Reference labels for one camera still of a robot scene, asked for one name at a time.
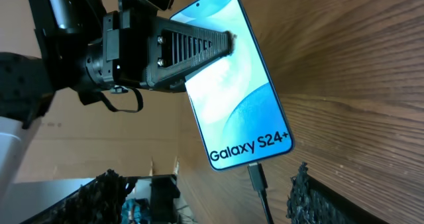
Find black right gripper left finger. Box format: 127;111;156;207
23;169;138;224

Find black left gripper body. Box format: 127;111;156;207
85;8;186;94

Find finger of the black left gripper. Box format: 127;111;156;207
145;17;235;88

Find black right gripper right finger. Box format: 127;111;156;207
286;162;388;224

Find black charging cable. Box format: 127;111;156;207
246;162;275;224

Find Samsung Galaxy smartphone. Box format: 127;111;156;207
171;0;294;171

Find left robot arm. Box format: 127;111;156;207
1;0;235;194

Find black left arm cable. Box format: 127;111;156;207
95;86;144;114

